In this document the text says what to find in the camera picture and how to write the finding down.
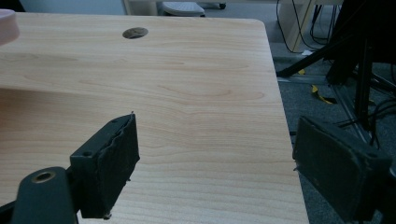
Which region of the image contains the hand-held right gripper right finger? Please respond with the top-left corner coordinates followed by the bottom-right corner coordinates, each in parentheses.
top-left (292, 116), bottom-right (394, 224)

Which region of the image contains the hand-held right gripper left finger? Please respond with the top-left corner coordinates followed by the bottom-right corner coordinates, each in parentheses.
top-left (69, 113), bottom-right (141, 220)

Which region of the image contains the yellow floor tape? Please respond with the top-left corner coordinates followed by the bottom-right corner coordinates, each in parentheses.
top-left (310, 84), bottom-right (338, 105)

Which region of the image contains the black tripod stand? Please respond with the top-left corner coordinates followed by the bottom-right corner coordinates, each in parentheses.
top-left (276, 0), bottom-right (396, 132)

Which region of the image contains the beige desk leg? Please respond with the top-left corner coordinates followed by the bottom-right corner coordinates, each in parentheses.
top-left (277, 0), bottom-right (344, 53)

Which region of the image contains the pink round object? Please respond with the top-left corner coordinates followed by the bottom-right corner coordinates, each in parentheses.
top-left (0, 8), bottom-right (21, 47)

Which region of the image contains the grey office chair base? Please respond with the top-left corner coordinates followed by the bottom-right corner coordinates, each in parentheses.
top-left (160, 1), bottom-right (206, 18)

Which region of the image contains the round cable grommet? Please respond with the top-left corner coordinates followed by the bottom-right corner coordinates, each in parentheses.
top-left (121, 26), bottom-right (149, 40)

